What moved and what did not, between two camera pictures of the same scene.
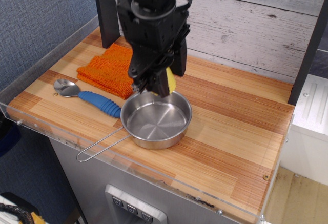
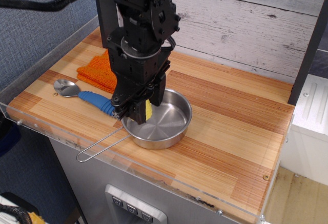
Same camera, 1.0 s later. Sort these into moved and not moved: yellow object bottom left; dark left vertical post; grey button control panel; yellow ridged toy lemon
Moved: yellow ridged toy lemon
Not moved: yellow object bottom left; dark left vertical post; grey button control panel
